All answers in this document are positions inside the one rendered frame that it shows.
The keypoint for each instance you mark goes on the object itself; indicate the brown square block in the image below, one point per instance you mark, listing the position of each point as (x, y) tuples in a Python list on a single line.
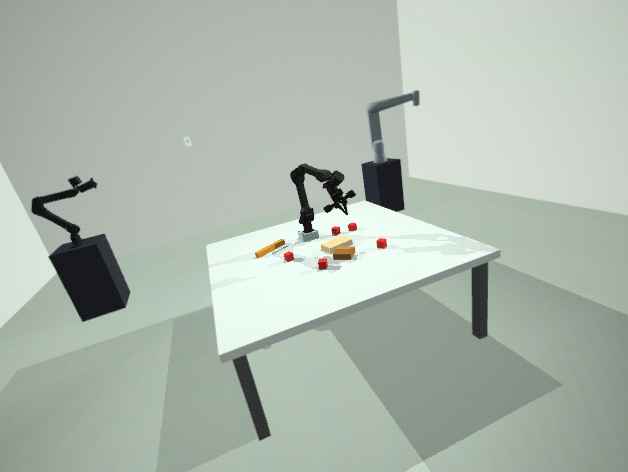
[(344, 253)]

